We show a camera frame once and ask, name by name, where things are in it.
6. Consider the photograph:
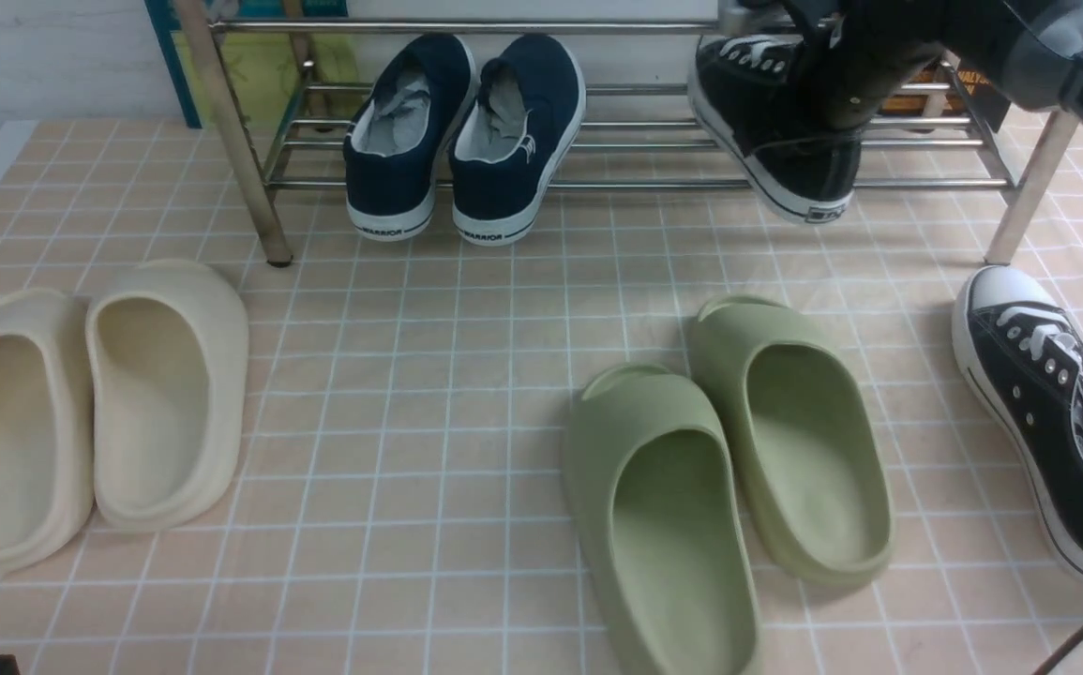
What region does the black canvas sneaker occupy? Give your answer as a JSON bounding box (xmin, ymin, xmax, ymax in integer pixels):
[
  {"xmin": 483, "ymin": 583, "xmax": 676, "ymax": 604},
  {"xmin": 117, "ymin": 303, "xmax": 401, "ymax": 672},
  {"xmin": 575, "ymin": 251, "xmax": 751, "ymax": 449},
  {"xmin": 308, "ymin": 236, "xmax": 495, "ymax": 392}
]
[
  {"xmin": 687, "ymin": 34, "xmax": 860, "ymax": 226},
  {"xmin": 950, "ymin": 265, "xmax": 1083, "ymax": 580}
]

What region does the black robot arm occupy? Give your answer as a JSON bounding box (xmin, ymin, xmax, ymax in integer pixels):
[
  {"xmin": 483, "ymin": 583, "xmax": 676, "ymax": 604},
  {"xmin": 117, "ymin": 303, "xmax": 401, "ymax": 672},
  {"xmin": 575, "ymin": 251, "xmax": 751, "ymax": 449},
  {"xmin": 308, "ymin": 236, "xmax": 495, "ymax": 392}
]
[{"xmin": 694, "ymin": 1, "xmax": 1083, "ymax": 187}]

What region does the right navy slip-on shoe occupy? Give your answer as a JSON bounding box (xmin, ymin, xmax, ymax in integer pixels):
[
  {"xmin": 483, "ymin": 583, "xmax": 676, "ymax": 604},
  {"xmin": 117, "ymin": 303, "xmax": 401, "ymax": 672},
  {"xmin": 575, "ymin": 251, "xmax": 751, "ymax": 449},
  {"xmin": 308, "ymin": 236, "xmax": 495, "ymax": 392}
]
[{"xmin": 448, "ymin": 34, "xmax": 587, "ymax": 247}]

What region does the navy slip-on shoe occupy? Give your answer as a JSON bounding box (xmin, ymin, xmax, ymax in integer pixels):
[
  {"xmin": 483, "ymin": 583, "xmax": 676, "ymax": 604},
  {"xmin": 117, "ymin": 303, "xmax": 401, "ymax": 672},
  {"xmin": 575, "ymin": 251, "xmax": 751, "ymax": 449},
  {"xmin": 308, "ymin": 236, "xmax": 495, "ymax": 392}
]
[
  {"xmin": 342, "ymin": 33, "xmax": 477, "ymax": 242},
  {"xmin": 448, "ymin": 34, "xmax": 587, "ymax": 247}
]

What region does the left navy slip-on shoe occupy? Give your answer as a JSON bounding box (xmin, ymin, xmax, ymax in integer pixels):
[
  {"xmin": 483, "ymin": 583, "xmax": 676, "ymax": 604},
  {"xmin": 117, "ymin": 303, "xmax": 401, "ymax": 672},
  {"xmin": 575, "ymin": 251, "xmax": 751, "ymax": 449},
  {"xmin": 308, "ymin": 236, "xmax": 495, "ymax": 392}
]
[{"xmin": 342, "ymin": 33, "xmax": 477, "ymax": 242}]

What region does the metal shoe rack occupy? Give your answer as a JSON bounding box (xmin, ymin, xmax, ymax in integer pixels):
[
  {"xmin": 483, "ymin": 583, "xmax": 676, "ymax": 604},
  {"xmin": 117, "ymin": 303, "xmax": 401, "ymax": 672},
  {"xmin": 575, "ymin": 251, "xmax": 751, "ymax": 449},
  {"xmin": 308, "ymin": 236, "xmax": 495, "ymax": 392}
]
[{"xmin": 172, "ymin": 0, "xmax": 1083, "ymax": 269}]

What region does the left green foam slipper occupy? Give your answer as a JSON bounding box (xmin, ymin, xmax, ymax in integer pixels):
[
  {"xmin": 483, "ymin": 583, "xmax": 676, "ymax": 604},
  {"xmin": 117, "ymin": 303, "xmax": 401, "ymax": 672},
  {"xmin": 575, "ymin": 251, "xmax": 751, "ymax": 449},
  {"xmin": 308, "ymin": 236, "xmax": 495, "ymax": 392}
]
[{"xmin": 560, "ymin": 362, "xmax": 762, "ymax": 674}]

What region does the green foam slipper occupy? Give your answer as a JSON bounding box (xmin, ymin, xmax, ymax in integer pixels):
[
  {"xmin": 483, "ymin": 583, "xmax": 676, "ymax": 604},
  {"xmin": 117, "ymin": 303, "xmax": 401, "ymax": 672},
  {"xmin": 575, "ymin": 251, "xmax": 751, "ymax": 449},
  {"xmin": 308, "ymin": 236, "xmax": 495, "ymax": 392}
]
[
  {"xmin": 687, "ymin": 294, "xmax": 896, "ymax": 587},
  {"xmin": 560, "ymin": 362, "xmax": 762, "ymax": 674}
]

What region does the right green foam slipper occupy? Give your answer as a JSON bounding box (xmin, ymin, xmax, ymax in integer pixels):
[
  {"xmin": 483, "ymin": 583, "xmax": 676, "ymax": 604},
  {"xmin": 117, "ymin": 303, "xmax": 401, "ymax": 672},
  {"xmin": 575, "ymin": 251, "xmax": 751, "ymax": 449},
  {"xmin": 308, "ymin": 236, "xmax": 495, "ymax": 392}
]
[{"xmin": 687, "ymin": 294, "xmax": 896, "ymax": 587}]

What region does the right cream foam slipper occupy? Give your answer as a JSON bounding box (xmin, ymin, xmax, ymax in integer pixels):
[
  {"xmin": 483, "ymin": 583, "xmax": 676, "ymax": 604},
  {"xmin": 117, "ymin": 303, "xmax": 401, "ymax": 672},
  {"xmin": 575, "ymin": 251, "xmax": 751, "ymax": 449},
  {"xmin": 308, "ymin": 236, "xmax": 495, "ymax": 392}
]
[{"xmin": 84, "ymin": 258, "xmax": 249, "ymax": 533}]

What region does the cream foam slipper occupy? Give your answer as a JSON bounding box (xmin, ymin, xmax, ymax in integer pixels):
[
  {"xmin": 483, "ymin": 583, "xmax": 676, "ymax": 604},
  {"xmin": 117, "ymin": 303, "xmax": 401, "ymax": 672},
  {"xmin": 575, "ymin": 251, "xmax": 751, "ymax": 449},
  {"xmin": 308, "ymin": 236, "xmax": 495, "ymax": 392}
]
[
  {"xmin": 0, "ymin": 288, "xmax": 94, "ymax": 574},
  {"xmin": 84, "ymin": 258, "xmax": 249, "ymax": 533}
]

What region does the teal and yellow book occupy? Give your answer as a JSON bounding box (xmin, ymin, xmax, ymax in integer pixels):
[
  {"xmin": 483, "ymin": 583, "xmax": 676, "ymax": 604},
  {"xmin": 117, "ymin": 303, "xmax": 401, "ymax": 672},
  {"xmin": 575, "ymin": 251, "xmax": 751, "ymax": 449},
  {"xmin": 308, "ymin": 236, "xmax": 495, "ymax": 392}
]
[{"xmin": 145, "ymin": 1, "xmax": 358, "ymax": 129}]

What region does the black image processing book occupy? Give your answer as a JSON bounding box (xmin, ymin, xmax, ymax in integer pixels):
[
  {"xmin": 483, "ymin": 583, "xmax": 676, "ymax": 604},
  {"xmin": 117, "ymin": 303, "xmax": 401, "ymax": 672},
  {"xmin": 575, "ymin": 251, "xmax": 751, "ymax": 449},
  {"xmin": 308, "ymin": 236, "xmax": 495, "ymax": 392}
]
[{"xmin": 880, "ymin": 66, "xmax": 1012, "ymax": 133}]

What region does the left cream foam slipper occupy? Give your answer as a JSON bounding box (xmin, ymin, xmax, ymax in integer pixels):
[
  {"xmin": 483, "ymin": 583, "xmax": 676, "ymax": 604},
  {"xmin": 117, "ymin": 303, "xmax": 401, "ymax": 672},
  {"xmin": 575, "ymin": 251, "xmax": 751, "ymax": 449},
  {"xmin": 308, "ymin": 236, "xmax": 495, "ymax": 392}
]
[{"xmin": 0, "ymin": 288, "xmax": 94, "ymax": 574}]

